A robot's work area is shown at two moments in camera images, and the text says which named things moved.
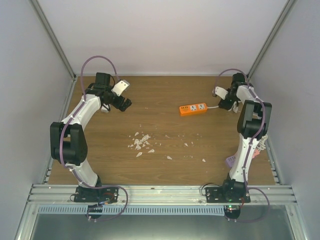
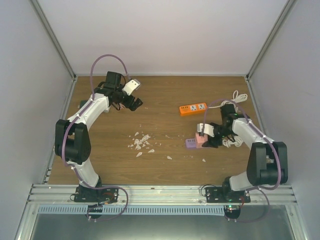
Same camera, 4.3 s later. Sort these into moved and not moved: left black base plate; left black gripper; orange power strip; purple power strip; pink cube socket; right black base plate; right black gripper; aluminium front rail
Moved: left black gripper; pink cube socket; right black gripper; purple power strip
Not moved: aluminium front rail; orange power strip; left black base plate; right black base plate
